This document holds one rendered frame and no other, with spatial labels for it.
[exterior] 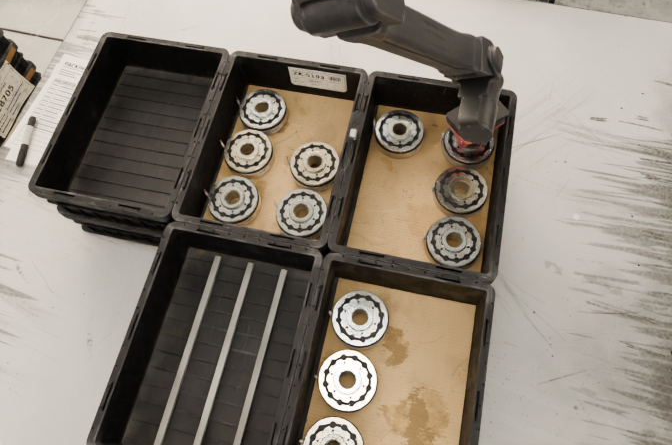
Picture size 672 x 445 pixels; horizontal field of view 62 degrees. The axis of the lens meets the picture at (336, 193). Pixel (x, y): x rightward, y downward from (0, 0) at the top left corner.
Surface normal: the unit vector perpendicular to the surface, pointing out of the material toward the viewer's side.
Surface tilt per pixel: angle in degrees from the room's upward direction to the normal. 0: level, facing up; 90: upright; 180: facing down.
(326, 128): 0
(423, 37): 64
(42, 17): 0
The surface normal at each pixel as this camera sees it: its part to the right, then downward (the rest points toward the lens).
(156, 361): -0.06, -0.42
